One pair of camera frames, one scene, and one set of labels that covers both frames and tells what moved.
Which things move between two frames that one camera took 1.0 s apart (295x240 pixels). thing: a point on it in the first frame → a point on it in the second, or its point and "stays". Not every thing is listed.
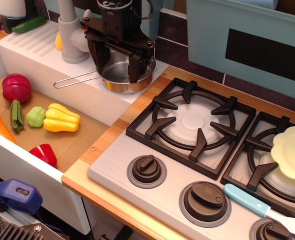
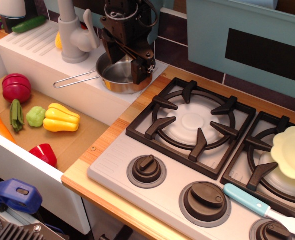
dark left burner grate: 200,128 stays
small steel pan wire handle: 54,86 stays
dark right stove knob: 269,229 stays
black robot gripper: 119,27 → 130,22
